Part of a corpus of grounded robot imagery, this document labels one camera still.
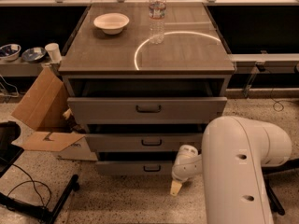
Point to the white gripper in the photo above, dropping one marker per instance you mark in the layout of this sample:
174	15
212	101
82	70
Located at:
181	173

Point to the grey bottom drawer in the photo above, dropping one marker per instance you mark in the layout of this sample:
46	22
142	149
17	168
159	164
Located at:
134	167

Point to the grey drawer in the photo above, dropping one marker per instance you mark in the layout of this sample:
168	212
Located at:
146	110
134	142
134	167

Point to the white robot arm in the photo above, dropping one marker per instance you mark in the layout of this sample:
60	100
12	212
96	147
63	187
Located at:
233	153

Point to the grey middle drawer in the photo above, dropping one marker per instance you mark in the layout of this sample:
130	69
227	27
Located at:
134	142

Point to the grey drawer cabinet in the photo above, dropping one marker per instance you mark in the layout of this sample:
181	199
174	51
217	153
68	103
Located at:
191	62

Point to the grey top drawer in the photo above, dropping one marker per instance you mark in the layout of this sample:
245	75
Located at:
146	110

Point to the open cardboard box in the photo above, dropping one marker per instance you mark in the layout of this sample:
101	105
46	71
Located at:
45	110

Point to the black stand leg right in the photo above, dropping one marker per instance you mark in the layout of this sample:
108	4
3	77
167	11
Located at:
275	204

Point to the black stand leg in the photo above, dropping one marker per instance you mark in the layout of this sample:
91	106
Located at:
275	204
41	213

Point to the black stand leg left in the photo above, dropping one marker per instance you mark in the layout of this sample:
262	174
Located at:
41	213

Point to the white bowl on cabinet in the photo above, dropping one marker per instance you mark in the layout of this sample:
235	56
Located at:
111	23

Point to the black chair seat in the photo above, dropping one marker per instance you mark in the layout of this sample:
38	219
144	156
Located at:
9	132

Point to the clear plastic water bottle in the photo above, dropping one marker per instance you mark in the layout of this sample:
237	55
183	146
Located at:
157	10

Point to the white paper cup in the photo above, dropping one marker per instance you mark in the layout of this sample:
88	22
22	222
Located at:
54	52

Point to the blue patterned bowl right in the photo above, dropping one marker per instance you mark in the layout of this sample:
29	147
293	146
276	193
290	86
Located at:
34	55

